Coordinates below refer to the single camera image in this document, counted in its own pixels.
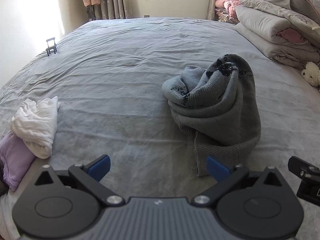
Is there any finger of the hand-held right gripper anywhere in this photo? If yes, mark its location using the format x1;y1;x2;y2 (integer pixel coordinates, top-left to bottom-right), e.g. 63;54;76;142
296;177;320;201
287;156;320;180

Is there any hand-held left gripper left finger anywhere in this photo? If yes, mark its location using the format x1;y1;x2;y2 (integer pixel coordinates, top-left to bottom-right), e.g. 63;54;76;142
34;154;125;207

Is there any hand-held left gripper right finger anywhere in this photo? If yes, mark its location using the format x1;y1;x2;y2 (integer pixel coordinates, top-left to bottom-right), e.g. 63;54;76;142
191;156;284;207

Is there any grey knitted sweater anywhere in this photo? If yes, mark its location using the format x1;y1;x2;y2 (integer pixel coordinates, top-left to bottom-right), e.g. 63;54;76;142
161;54;262;178

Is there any pink clothes pile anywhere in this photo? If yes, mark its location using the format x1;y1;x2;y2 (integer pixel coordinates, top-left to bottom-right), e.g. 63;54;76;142
214;0;242;25

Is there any white folded garment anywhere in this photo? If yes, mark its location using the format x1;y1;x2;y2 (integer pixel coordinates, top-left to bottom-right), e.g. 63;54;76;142
10;96;61;159

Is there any purple folded garment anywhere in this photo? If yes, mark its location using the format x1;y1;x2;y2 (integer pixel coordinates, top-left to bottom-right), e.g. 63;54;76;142
0;130;37;192

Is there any grey bed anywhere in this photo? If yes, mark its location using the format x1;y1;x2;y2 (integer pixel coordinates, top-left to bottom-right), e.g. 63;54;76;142
0;17;320;240

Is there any white plush toy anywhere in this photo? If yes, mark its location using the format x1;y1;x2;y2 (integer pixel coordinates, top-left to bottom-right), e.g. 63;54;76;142
300;61;320;88

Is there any black phone stand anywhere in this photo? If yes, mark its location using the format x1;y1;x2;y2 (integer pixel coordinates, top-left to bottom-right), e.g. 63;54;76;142
46;37;58;56

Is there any folded grey quilt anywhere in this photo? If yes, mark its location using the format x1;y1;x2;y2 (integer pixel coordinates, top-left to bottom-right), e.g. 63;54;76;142
234;0;320;70

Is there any black bag strap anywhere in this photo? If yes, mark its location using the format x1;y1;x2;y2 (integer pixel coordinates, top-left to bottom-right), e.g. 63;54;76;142
86;5;97;22

